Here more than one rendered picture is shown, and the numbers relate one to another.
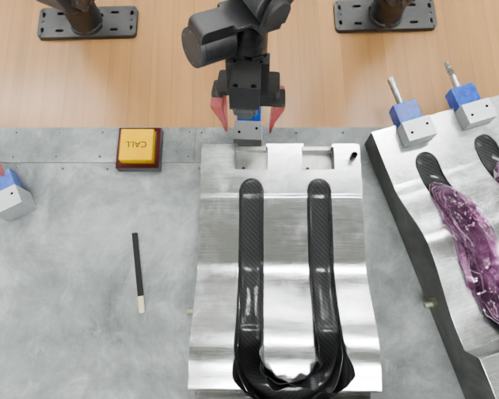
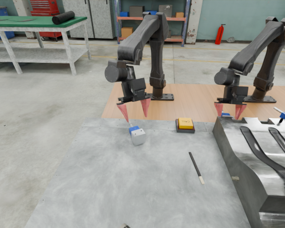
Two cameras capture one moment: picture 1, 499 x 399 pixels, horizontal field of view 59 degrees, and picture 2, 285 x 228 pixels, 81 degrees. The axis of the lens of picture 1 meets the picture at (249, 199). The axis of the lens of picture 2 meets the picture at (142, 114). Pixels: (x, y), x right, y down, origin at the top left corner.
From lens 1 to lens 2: 0.55 m
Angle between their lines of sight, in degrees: 39
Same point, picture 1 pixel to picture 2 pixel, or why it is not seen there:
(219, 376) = (282, 189)
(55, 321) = (159, 185)
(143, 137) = (187, 119)
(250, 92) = (245, 87)
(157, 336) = (214, 196)
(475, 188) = not seen: outside the picture
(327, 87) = (247, 114)
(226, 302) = (259, 163)
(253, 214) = (249, 137)
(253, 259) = (258, 153)
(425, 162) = not seen: outside the picture
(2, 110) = (129, 115)
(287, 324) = not seen: outside the picture
